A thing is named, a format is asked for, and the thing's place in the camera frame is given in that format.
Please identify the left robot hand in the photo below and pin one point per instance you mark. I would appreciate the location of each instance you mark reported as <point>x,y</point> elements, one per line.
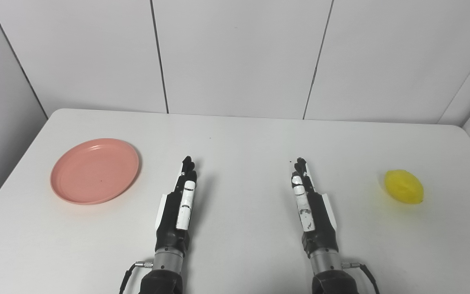
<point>174,212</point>

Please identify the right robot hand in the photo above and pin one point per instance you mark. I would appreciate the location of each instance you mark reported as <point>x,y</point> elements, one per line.
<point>320,216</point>

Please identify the yellow lemon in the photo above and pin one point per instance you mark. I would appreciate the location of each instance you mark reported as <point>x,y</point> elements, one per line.
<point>404,186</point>

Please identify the pink round plate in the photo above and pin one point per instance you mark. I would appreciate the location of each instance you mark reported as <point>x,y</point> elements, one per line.
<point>95,170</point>

